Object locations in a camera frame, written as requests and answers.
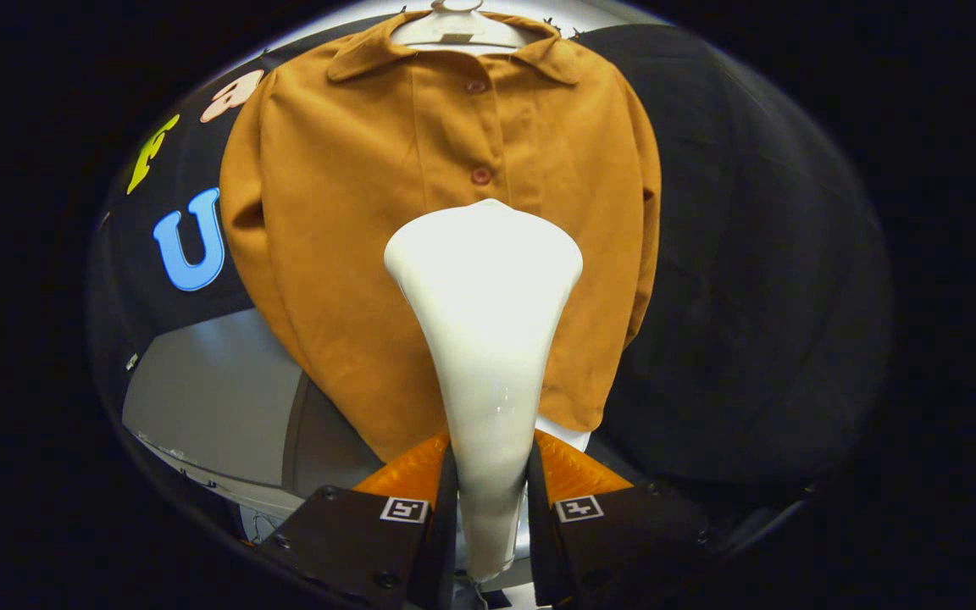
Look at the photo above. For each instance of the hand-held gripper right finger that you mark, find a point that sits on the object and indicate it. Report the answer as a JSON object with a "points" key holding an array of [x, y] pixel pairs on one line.
{"points": [[539, 542]]}

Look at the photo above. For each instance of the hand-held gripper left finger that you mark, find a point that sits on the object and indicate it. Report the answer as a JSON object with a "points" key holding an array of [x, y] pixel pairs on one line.
{"points": [[446, 542]]}

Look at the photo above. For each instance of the white garment steamer head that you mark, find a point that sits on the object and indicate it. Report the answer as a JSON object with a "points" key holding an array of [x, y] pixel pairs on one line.
{"points": [[488, 339]]}

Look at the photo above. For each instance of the orange button shirt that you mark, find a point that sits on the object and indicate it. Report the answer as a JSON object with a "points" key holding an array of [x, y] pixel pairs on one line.
{"points": [[335, 212]]}

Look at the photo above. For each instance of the white clothes hanger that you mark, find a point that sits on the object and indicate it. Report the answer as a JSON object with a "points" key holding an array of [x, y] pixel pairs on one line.
{"points": [[454, 32]]}

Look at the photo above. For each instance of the white board under shirt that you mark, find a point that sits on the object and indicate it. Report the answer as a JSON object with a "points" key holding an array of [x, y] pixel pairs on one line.
{"points": [[568, 434]]}

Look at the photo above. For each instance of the grey cabinet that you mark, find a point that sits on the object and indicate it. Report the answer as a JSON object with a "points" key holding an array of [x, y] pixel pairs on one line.
{"points": [[217, 398]]}

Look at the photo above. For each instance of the black backdrop cloth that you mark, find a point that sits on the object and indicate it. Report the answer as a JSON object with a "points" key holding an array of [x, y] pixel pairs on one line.
{"points": [[751, 254]]}

